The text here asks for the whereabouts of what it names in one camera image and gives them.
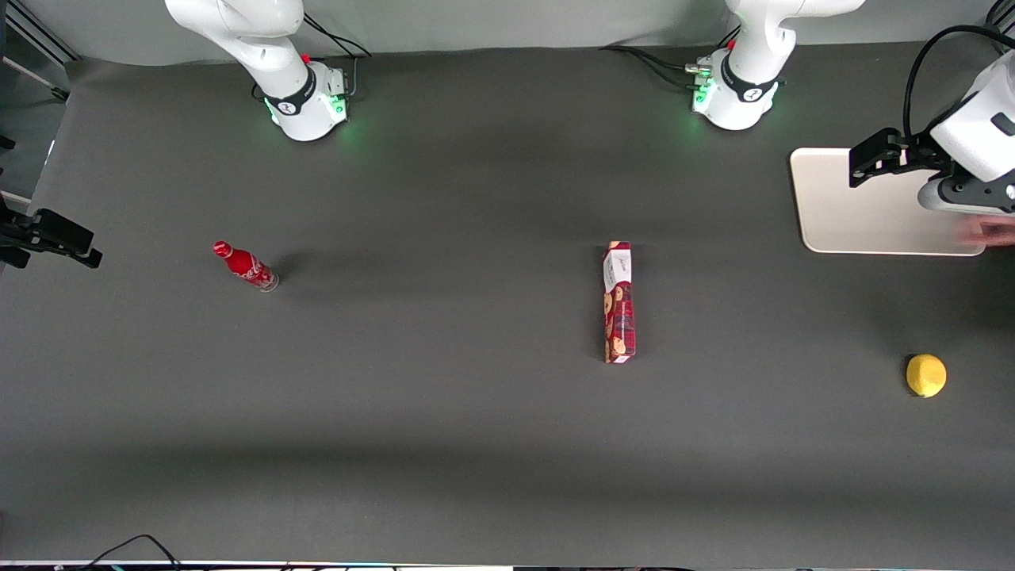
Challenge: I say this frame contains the black right base cables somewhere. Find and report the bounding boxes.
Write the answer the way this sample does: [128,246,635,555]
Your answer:
[252,12,372,100]

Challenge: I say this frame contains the dark grey table cover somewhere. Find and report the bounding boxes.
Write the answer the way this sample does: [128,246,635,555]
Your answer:
[0,28,1015,568]

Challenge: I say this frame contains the red cookie box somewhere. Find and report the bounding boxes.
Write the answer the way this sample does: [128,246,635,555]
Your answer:
[601,240,638,365]

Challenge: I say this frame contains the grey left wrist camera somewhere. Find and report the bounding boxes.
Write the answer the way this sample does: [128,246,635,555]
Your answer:
[918,178,1015,215]

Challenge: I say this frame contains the yellow lemon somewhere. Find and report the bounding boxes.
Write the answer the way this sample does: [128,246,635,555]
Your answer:
[906,354,948,398]

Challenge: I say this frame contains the blurred person hand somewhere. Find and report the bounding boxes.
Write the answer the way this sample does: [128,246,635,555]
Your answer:
[958,214,1015,248]

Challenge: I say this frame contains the beige rectangular tray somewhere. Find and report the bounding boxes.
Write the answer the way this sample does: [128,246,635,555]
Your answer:
[790,148,986,257]

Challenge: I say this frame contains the aluminium frame rail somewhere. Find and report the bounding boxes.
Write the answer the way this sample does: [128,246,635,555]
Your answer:
[0,0,80,104]

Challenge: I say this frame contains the black left base cables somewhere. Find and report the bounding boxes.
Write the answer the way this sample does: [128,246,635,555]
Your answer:
[599,24,742,90]

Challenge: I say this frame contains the red cola bottle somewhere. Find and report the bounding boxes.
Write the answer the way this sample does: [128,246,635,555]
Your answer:
[212,240,280,293]

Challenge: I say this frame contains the black base cables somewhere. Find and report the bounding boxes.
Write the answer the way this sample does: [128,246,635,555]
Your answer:
[252,12,372,100]
[599,24,742,90]

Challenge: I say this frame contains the black loose cable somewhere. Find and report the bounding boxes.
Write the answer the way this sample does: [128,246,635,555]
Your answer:
[79,534,183,571]

